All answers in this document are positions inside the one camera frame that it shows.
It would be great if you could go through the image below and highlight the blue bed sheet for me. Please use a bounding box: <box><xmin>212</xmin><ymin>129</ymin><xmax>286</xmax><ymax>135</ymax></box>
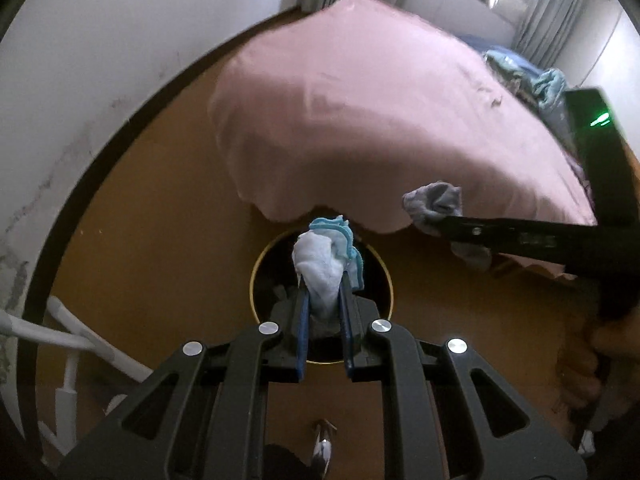
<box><xmin>462</xmin><ymin>34</ymin><xmax>543</xmax><ymax>71</ymax></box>

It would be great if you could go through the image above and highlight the pink bed blanket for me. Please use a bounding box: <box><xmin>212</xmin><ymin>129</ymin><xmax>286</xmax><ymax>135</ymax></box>
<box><xmin>207</xmin><ymin>0</ymin><xmax>598</xmax><ymax>281</ymax></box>

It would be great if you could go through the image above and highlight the grey cloth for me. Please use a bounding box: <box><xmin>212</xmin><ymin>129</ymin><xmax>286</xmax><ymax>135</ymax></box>
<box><xmin>402</xmin><ymin>182</ymin><xmax>493</xmax><ymax>271</ymax></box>

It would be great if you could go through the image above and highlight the small silver metal object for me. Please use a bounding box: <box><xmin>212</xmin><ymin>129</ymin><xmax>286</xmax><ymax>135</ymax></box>
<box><xmin>310</xmin><ymin>417</ymin><xmax>338</xmax><ymax>480</ymax></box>

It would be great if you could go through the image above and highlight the white tissue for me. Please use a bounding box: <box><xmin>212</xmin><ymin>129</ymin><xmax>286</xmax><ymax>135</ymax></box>
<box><xmin>291</xmin><ymin>232</ymin><xmax>351</xmax><ymax>321</ymax></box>

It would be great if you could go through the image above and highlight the person's right hand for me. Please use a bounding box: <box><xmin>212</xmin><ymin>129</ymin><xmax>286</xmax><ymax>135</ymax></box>
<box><xmin>557</xmin><ymin>307</ymin><xmax>640</xmax><ymax>409</ymax></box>

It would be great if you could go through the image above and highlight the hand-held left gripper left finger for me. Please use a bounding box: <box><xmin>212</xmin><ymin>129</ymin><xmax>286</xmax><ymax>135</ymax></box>
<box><xmin>57</xmin><ymin>280</ymin><xmax>313</xmax><ymax>480</ymax></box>

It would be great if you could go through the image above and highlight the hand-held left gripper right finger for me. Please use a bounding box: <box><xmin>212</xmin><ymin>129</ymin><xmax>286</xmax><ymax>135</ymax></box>
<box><xmin>339</xmin><ymin>270</ymin><xmax>587</xmax><ymax>480</ymax></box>

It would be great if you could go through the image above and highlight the black trash bin gold rim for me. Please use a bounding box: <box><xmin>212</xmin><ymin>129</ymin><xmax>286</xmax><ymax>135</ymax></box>
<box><xmin>249</xmin><ymin>230</ymin><xmax>393</xmax><ymax>366</ymax></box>

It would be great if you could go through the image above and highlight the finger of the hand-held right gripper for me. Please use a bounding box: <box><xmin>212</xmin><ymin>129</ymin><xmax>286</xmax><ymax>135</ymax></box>
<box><xmin>437</xmin><ymin>215</ymin><xmax>601</xmax><ymax>281</ymax></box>

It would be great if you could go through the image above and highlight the patterned clothes pile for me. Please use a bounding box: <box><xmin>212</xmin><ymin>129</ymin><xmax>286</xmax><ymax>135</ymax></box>
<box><xmin>484</xmin><ymin>50</ymin><xmax>538</xmax><ymax>98</ymax></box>

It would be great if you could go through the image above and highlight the white tube rack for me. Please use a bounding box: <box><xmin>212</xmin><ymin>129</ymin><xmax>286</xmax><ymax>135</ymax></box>
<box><xmin>0</xmin><ymin>294</ymin><xmax>153</xmax><ymax>461</ymax></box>

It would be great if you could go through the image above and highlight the light blue face mask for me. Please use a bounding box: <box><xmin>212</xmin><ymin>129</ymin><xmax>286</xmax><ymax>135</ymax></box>
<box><xmin>309</xmin><ymin>215</ymin><xmax>365</xmax><ymax>293</ymax></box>

